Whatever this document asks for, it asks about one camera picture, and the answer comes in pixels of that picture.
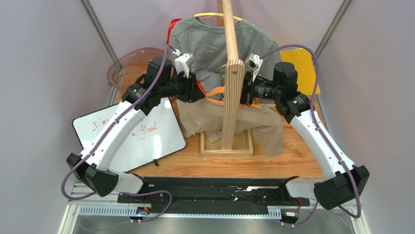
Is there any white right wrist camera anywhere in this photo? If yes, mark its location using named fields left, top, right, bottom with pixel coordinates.
left=245, top=53, right=263, bottom=81

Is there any orange plastic hanger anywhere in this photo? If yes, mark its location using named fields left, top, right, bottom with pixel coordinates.
left=196, top=80, right=263, bottom=110

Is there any white board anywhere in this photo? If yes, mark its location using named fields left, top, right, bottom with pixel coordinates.
left=72, top=98, right=186, bottom=172

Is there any wooden clothes rack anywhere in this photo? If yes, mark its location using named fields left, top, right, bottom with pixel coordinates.
left=200, top=0, right=253, bottom=156

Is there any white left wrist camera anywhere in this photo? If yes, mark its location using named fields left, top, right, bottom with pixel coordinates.
left=174, top=53, right=195, bottom=78

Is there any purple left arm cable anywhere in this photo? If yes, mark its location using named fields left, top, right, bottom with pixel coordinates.
left=61, top=44, right=182, bottom=223

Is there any pink cloth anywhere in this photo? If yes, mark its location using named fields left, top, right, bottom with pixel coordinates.
left=170, top=18, right=182, bottom=24

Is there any clear pink plastic bowl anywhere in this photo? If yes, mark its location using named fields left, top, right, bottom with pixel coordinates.
left=107, top=47, right=164, bottom=94

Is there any beige t shirt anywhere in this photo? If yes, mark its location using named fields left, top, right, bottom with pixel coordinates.
left=177, top=97, right=284, bottom=156

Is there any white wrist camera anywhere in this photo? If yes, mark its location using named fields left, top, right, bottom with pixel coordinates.
left=174, top=53, right=195, bottom=78
left=245, top=53, right=263, bottom=81

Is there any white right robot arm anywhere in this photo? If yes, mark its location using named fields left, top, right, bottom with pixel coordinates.
left=240, top=61, right=370, bottom=210

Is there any yellow plastic hanger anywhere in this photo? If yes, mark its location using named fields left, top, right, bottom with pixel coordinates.
left=194, top=12, right=242, bottom=21

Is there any orange cloth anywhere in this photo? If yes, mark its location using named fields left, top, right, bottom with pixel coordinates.
left=166, top=23, right=176, bottom=44

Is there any grey t shirt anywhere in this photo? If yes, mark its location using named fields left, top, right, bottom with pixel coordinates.
left=169, top=16, right=278, bottom=93

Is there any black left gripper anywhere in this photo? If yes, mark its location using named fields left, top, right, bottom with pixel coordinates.
left=159, top=70, right=206, bottom=103

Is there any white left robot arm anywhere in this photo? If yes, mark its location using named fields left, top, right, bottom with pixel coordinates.
left=66, top=53, right=205, bottom=197

